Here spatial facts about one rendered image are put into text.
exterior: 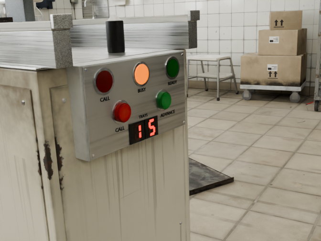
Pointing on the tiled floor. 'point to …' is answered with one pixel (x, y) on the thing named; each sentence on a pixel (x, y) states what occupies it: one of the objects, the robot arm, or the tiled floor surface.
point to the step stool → (212, 72)
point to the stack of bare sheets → (205, 178)
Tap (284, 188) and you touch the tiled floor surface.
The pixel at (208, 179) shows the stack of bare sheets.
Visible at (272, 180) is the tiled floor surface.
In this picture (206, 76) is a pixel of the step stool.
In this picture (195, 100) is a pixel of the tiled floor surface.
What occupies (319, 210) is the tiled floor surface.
